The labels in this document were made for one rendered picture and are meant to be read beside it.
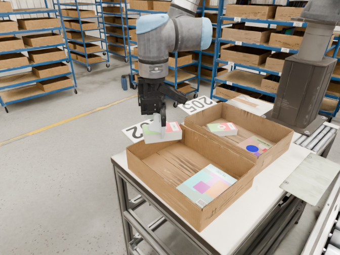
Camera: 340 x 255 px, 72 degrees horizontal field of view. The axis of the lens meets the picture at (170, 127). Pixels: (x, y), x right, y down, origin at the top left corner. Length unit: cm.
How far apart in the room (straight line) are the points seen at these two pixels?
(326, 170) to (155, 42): 81
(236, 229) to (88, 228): 118
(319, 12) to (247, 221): 87
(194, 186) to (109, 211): 109
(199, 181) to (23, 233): 135
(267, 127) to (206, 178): 44
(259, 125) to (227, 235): 59
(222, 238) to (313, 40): 92
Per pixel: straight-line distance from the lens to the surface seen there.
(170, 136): 80
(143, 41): 67
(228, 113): 125
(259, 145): 109
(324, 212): 93
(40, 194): 211
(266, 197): 88
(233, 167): 91
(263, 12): 232
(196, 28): 71
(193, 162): 94
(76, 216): 185
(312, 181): 102
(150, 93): 74
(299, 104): 129
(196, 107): 115
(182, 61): 302
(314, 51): 126
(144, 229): 114
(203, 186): 81
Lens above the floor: 135
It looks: 31 degrees down
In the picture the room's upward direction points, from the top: straight up
